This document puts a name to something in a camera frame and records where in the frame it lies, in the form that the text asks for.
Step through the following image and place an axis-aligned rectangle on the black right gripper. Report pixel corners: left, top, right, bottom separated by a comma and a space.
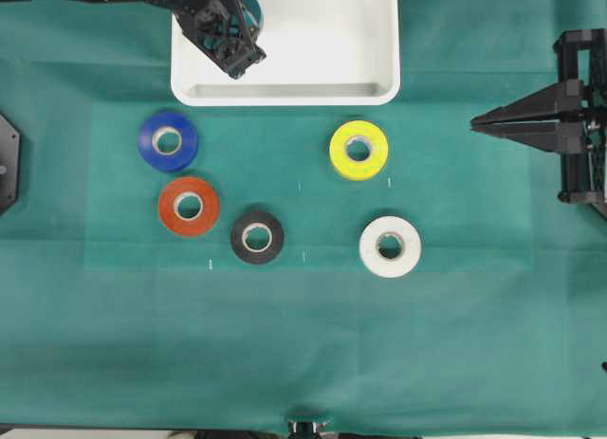
470, 28, 606, 217

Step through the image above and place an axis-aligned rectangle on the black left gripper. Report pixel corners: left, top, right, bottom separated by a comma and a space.
163, 0, 266, 80

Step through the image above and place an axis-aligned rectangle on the teal tape roll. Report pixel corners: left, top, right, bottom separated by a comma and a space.
239, 0, 264, 29

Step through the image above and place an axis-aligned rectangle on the white plastic case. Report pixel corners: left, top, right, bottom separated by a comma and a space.
171, 0, 400, 107

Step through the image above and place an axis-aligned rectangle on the blue tape roll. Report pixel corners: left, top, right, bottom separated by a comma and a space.
138, 111, 198, 173

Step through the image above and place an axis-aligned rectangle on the orange tape roll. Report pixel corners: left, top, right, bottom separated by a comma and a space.
157, 176, 220, 237

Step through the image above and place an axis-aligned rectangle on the black tape roll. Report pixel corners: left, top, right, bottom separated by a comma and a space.
230, 210, 285, 265

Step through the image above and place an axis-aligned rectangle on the yellow tape roll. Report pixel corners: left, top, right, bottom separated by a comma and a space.
329, 120, 389, 181

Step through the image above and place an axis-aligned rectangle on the white tape roll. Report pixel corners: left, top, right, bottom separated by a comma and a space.
359, 216, 422, 279

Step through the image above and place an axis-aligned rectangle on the green table cloth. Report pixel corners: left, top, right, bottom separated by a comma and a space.
1, 0, 606, 436

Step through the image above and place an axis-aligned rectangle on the black clamp at table edge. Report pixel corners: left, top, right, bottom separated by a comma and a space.
287, 416, 333, 439

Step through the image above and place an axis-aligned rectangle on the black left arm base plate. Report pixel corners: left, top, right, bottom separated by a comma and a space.
0, 115, 21, 214

